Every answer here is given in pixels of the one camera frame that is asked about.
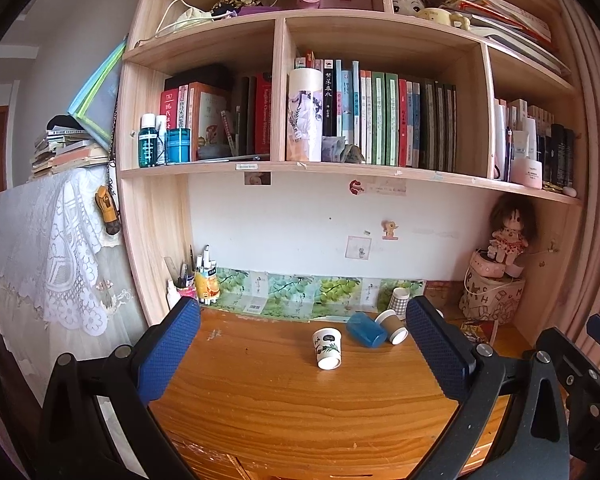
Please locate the pink cream jar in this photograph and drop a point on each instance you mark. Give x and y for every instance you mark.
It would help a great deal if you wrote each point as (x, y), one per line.
(527, 172)

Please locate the pink round box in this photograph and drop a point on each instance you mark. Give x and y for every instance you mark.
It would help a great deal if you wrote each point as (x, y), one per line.
(485, 267)

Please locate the white lace cloth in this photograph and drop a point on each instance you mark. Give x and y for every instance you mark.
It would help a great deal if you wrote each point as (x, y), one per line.
(55, 251)

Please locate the grey checkered paper cup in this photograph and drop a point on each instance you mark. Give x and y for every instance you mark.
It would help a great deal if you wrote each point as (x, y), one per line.
(400, 296)

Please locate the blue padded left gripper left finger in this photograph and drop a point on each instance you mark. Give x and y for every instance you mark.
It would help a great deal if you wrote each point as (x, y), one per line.
(160, 350)

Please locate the teal bottle with white cap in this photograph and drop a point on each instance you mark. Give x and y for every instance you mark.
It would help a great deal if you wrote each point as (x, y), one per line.
(148, 141)

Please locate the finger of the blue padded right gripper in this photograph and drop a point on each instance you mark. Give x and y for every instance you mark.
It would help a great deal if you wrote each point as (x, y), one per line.
(445, 349)

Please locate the blue glass jar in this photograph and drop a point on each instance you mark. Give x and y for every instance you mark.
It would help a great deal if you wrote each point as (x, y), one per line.
(177, 146)

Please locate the brown-haired rag doll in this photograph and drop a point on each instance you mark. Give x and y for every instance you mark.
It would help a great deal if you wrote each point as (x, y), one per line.
(514, 227)

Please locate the blue plastic cup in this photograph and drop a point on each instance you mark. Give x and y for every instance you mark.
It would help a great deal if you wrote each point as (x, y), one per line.
(366, 331)

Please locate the green leaf poster strip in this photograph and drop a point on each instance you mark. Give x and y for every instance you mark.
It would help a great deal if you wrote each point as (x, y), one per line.
(304, 298)

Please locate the white panda paper cup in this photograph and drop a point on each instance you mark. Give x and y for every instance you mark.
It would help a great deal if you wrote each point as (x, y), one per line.
(327, 348)

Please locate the brown paper coffee cup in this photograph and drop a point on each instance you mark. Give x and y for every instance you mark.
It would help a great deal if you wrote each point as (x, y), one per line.
(393, 325)

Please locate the orange juice carton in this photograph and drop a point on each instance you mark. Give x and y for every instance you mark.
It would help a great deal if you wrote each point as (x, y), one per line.
(206, 279)

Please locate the letter-printed fabric bag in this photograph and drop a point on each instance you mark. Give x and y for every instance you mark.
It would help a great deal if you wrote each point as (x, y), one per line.
(486, 299)

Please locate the small white bottle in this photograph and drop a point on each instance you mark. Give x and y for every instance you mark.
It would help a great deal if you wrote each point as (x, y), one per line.
(172, 294)

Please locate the stack of books on cabinet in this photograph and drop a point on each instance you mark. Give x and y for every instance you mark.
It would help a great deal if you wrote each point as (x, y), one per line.
(65, 145)

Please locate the pink pen holder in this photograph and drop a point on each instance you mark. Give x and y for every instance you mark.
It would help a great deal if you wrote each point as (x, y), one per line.
(187, 291)

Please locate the white floral cylinder tube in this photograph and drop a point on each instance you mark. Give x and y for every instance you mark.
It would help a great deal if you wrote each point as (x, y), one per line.
(304, 129)

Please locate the wooden bookshelf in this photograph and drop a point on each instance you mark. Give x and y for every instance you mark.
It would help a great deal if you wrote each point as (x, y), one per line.
(422, 118)

